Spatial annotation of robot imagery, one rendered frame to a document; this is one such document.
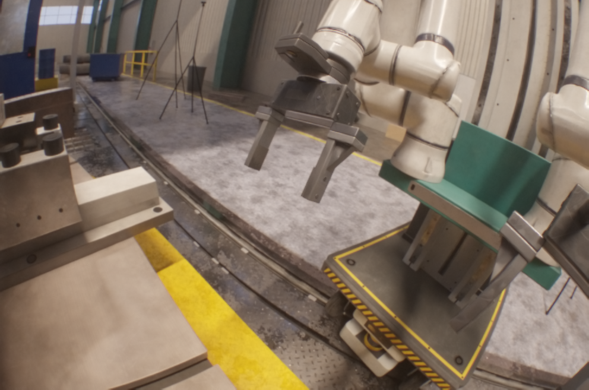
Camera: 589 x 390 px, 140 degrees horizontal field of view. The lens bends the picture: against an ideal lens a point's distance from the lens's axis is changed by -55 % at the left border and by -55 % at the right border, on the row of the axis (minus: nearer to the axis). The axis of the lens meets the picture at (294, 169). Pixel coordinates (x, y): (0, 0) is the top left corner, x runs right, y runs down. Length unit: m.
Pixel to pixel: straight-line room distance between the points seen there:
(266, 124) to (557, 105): 0.46
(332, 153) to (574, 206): 0.26
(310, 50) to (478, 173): 0.67
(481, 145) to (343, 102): 0.61
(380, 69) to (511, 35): 0.64
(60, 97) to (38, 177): 1.34
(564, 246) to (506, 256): 0.05
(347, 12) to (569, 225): 0.37
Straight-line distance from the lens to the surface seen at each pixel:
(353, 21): 0.38
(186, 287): 1.16
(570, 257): 0.22
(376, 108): 0.76
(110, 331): 0.73
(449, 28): 0.53
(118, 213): 0.95
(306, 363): 1.02
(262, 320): 1.07
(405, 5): 0.77
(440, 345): 0.88
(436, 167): 0.76
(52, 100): 2.01
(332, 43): 0.36
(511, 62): 0.96
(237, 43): 8.86
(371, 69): 0.48
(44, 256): 0.92
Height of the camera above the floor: 0.92
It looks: 22 degrees down
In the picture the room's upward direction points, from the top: 13 degrees clockwise
